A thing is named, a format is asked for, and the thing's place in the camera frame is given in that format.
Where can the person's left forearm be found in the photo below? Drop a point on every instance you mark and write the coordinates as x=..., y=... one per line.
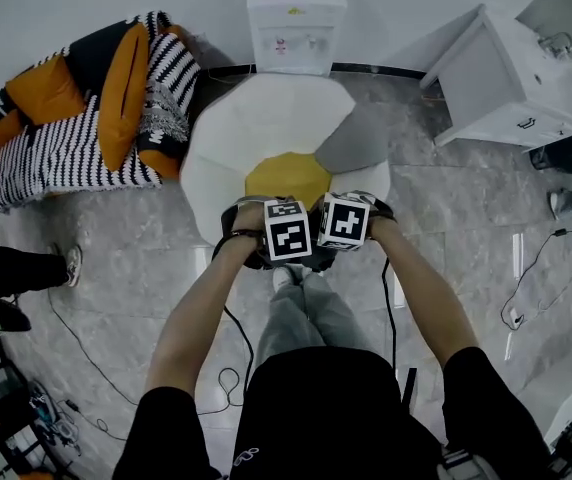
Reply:
x=201, y=308

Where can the grey patterned knit throw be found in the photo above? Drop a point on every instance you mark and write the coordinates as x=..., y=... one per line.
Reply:
x=163, y=118

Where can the dark grey backpack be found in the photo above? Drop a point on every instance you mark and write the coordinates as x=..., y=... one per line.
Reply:
x=321, y=260

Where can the large orange cushion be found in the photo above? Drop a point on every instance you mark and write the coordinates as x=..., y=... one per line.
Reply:
x=121, y=103

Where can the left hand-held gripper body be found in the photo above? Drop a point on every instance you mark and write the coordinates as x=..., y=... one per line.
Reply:
x=288, y=230

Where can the white side unit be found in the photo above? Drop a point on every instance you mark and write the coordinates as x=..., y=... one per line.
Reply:
x=556, y=393

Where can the white flower-shaped chair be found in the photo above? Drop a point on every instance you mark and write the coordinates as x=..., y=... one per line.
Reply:
x=266, y=118

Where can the person's black shirt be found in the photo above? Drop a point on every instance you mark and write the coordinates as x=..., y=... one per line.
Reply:
x=326, y=418

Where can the white cabinet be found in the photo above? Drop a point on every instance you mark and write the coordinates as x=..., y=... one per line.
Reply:
x=491, y=78

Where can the person's left hand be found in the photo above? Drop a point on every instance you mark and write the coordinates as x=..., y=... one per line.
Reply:
x=251, y=218

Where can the person's right forearm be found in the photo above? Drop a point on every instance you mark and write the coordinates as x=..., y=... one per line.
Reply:
x=416, y=288

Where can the white power strip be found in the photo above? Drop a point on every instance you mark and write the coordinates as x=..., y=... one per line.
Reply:
x=516, y=315

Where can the black white striped blanket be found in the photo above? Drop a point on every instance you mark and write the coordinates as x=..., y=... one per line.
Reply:
x=56, y=163

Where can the small orange cushion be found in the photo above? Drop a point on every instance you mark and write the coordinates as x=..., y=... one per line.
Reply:
x=6, y=128

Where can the square orange cushion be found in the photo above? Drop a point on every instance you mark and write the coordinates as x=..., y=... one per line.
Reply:
x=46, y=93

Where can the black cushion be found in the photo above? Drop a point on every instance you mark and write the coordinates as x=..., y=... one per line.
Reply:
x=91, y=53

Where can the metal faucet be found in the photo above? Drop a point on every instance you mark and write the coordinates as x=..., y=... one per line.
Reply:
x=558, y=43

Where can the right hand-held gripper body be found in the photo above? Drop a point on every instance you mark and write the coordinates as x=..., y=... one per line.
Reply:
x=343, y=223

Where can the person's grey trousers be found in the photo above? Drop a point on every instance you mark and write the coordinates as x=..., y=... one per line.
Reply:
x=296, y=318

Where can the black left wrist band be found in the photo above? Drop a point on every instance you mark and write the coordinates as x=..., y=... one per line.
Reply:
x=246, y=233

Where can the person's white shoe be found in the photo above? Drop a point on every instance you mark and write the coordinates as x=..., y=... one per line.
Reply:
x=282, y=278

